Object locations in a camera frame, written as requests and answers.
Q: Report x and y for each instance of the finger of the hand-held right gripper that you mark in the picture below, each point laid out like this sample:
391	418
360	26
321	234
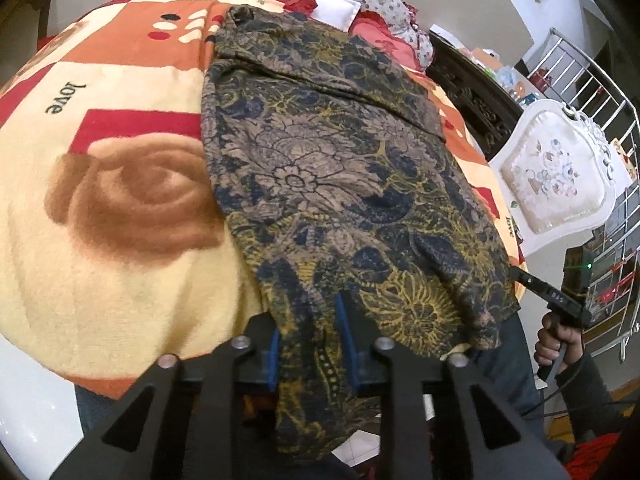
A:
532	282

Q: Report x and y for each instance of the red heart pillow with symbol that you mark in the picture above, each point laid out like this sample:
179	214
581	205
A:
385	37

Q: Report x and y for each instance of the white pillow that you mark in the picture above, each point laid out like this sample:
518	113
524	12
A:
336	7

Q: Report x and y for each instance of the dark floral shirt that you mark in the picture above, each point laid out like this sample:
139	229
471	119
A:
350	185

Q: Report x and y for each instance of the printed orange red blanket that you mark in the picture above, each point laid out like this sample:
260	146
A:
115	160

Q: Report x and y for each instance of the pile of colourful packets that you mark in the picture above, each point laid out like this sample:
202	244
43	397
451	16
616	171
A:
505	72

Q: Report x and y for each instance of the person's right forearm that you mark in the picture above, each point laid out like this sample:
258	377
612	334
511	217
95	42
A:
592	390

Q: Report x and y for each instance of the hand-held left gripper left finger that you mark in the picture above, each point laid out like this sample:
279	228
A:
273	360

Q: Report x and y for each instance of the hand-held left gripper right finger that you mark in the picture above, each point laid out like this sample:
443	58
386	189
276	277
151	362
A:
346	340

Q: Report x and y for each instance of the red cloth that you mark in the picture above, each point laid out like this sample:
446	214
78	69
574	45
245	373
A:
600	460

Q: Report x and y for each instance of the dark carved wooden cabinet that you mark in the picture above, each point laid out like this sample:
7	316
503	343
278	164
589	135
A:
475	95

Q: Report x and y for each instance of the person's right hand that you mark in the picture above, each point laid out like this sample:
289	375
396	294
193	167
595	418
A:
555	347

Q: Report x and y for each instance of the person's dark trousers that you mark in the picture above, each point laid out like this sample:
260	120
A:
505	355

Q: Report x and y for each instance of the white upholstered chair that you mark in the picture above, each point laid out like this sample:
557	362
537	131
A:
555	180

